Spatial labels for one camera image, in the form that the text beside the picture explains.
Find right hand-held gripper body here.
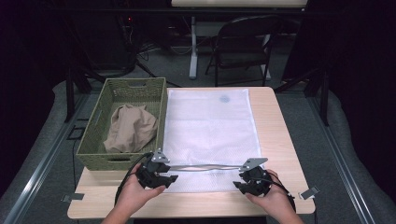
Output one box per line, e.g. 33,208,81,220
233,157,276,198

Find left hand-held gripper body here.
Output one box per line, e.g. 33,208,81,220
135,148,179,189

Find beige cloth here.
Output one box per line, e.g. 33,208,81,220
103,104,159,154

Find green woven basket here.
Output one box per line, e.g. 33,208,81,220
75,77,168,172

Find white mesh laundry bag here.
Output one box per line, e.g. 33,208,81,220
162,88,262,194

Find person's left hand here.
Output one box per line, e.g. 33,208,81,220
115,172,167,217

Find person's right hand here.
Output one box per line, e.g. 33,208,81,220
244,169,296,217

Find grey metal table clip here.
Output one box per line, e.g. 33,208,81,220
61,192,85,203
298,185,321,201

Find black metal stand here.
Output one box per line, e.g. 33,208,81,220
274,65,331,127
63,60,106,123

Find white background desk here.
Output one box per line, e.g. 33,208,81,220
171,0,308,80

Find black folding chair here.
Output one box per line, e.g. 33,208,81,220
205,14,284,88

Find black cabinet with red light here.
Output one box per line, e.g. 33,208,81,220
70,11,138,73

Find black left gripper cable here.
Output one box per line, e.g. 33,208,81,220
113,151,154,207

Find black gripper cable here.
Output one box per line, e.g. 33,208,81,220
258,172,297,213
113,151,154,207

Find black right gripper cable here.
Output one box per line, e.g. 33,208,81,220
258,172,297,213

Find aluminium floor rail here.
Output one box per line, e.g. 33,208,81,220
2,92,92,224
306,92,376,224

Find bundle of floor cables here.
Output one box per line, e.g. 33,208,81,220
135,41,194,62

